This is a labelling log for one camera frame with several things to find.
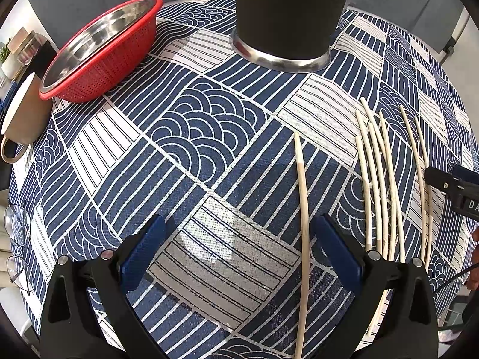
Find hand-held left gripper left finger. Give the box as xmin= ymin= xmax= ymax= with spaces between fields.
xmin=39 ymin=215 xmax=169 ymax=359

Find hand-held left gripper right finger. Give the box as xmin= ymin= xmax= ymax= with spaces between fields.
xmin=312 ymin=214 xmax=451 ymax=359

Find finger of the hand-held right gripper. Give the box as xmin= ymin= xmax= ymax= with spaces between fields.
xmin=424 ymin=165 xmax=479 ymax=204

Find light wooden chopstick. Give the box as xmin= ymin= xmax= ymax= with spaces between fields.
xmin=293 ymin=133 xmax=312 ymax=359

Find bunch of wooden chopsticks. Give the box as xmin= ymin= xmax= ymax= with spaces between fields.
xmin=354 ymin=97 xmax=435 ymax=341

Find black cup with steel base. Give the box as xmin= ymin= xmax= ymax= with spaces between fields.
xmin=231 ymin=0 xmax=356 ymax=73

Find person's right hand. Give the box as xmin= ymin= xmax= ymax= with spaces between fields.
xmin=467 ymin=227 xmax=479 ymax=291

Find thin-framed eyeglasses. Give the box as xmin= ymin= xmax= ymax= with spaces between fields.
xmin=4 ymin=202 xmax=36 ymax=296

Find blue white patterned tablecloth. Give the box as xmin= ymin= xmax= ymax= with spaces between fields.
xmin=9 ymin=0 xmax=476 ymax=359

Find white stand with black clamp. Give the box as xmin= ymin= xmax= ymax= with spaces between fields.
xmin=442 ymin=5 xmax=470 ymax=64

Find beige ceramic mug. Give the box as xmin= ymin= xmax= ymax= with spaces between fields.
xmin=0 ymin=72 xmax=53 ymax=164

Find red colander with steel bowl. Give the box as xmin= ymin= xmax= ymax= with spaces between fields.
xmin=38 ymin=0 xmax=164 ymax=103

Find dark side cabinet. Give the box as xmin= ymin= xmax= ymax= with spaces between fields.
xmin=37 ymin=41 xmax=57 ymax=70

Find stainless steel bowl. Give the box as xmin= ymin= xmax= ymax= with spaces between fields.
xmin=41 ymin=0 xmax=156 ymax=92

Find row of small shelf containers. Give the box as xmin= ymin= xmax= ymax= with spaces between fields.
xmin=7 ymin=26 xmax=43 ymax=69

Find potted green plant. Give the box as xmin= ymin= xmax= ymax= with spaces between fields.
xmin=0 ymin=43 xmax=17 ymax=79

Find thin black cable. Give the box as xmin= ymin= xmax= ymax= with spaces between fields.
xmin=430 ymin=265 xmax=474 ymax=292

